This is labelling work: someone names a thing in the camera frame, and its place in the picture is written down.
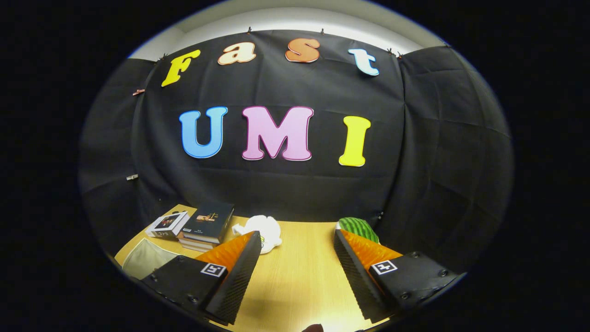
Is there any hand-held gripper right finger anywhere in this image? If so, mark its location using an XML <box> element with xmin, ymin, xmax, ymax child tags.
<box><xmin>333</xmin><ymin>229</ymin><xmax>466</xmax><ymax>324</ymax></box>

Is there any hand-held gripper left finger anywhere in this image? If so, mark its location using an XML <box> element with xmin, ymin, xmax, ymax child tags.
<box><xmin>141</xmin><ymin>231</ymin><xmax>262</xmax><ymax>326</ymax></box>

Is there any grey fabric storage box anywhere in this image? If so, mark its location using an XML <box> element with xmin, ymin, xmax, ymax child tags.
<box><xmin>121</xmin><ymin>237</ymin><xmax>179</xmax><ymax>280</ymax></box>

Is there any watermelon slice plush toy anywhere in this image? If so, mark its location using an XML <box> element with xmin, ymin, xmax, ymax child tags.
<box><xmin>336</xmin><ymin>217</ymin><xmax>380</xmax><ymax>244</ymax></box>

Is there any white plush toy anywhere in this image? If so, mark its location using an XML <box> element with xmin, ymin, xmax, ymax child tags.
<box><xmin>231</xmin><ymin>215</ymin><xmax>283</xmax><ymax>255</ymax></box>

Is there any dark blue book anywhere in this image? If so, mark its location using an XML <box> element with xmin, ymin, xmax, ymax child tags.
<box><xmin>181</xmin><ymin>202</ymin><xmax>235</xmax><ymax>244</ymax></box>

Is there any white book with portrait cover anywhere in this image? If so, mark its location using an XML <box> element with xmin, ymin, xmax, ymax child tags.
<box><xmin>145</xmin><ymin>211</ymin><xmax>190</xmax><ymax>241</ymax></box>

